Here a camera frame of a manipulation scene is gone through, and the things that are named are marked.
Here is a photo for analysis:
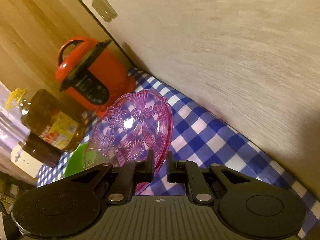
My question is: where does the brown metal canister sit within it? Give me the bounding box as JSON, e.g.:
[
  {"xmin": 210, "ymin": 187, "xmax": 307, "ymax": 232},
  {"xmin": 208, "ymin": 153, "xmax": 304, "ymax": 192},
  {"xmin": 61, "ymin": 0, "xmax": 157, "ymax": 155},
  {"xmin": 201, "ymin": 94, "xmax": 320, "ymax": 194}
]
[{"xmin": 21, "ymin": 131, "xmax": 63, "ymax": 168}]

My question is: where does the green plastic bowl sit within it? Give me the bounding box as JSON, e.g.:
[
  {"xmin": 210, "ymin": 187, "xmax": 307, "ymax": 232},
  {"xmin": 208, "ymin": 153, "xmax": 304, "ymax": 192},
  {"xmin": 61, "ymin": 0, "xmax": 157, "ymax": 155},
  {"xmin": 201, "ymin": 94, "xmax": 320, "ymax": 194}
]
[{"xmin": 64, "ymin": 142, "xmax": 92, "ymax": 180}]

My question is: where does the beige wall socket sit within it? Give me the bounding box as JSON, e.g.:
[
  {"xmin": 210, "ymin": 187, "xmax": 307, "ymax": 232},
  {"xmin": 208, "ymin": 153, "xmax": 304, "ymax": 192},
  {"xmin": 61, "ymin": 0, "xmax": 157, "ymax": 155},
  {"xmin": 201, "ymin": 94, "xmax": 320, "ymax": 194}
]
[{"xmin": 91, "ymin": 0, "xmax": 118, "ymax": 23}]

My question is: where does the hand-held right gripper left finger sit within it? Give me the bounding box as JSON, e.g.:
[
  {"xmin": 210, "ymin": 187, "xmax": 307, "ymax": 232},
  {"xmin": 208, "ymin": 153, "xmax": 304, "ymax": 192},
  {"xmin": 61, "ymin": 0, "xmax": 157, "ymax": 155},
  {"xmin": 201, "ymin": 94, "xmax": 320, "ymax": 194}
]
[{"xmin": 71, "ymin": 150, "xmax": 154, "ymax": 204}]

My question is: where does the blue white checkered tablecloth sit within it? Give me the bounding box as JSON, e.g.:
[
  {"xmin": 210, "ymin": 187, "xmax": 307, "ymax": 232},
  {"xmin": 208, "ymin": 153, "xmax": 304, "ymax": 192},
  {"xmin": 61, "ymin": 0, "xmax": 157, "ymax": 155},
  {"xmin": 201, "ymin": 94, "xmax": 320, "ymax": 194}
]
[{"xmin": 36, "ymin": 66, "xmax": 320, "ymax": 238}]

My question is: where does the pink glass heart-shaped plate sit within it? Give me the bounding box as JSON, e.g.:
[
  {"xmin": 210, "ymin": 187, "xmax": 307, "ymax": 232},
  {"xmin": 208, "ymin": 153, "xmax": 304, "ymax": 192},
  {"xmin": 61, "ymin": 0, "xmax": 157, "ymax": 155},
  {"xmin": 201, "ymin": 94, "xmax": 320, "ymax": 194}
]
[{"xmin": 82, "ymin": 89, "xmax": 174, "ymax": 195}]

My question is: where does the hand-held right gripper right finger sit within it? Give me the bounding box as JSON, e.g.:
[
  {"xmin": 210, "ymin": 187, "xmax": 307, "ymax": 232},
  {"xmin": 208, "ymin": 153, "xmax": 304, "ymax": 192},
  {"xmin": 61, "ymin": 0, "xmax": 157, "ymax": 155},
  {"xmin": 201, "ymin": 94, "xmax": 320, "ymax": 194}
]
[{"xmin": 166, "ymin": 151, "xmax": 250, "ymax": 203}]

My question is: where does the red electric pressure cooker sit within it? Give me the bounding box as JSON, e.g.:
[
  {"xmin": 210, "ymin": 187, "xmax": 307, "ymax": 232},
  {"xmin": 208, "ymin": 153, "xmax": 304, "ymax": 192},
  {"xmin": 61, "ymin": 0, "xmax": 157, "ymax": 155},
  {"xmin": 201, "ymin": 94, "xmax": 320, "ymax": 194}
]
[{"xmin": 55, "ymin": 36, "xmax": 137, "ymax": 118}]

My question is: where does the large cooking oil bottle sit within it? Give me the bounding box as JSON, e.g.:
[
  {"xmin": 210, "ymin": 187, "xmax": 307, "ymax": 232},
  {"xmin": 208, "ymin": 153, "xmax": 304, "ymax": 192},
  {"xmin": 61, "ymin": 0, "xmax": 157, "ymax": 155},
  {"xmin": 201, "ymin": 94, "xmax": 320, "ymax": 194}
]
[{"xmin": 6, "ymin": 88, "xmax": 88, "ymax": 153}]

